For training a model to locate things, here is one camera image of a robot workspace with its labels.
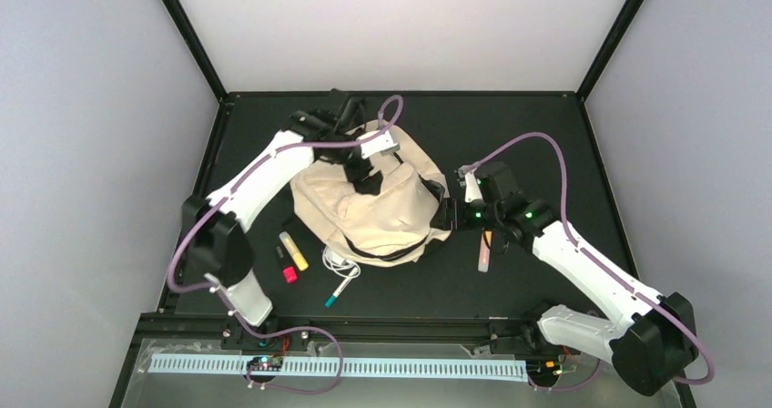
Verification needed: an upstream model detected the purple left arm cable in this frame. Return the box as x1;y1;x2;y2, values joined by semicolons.
166;95;405;395

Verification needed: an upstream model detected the pink and black highlighter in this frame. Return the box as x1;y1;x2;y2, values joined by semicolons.
274;246;299;284

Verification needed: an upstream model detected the white charger with cable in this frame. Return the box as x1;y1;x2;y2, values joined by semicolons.
322;246;361;279

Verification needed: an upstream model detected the teal capped white marker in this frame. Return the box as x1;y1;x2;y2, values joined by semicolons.
325;277;354;308

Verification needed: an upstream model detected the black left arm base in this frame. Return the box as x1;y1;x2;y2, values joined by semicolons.
220;317;310;353

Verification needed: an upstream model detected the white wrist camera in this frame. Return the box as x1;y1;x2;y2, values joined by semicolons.
358;130;400;158
457;166;483;203

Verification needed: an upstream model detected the cream canvas backpack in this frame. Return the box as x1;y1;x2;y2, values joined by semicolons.
289;126;451;268

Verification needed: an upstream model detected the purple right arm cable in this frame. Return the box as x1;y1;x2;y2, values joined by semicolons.
458;131;716;393

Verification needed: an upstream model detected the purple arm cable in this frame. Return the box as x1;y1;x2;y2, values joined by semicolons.
166;95;405;395
458;131;716;393

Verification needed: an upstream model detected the yellow highlighter pen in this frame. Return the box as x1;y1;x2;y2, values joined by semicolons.
279;231;309;271

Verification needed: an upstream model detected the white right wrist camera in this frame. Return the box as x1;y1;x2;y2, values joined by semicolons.
457;166;483;203

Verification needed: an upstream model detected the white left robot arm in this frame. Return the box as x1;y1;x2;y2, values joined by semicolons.
167;95;404;328

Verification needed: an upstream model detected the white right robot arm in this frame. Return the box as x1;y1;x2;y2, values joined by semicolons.
432;162;699;396

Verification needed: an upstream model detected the light blue slotted cable duct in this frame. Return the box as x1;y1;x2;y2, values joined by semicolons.
146;353;528;383

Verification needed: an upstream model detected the orange highlighter pen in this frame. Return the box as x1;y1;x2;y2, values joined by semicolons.
477;229;493;273

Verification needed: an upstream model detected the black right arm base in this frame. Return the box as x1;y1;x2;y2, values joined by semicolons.
477;313;581;360

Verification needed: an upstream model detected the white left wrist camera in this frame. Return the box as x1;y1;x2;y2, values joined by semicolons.
358;130;400;158

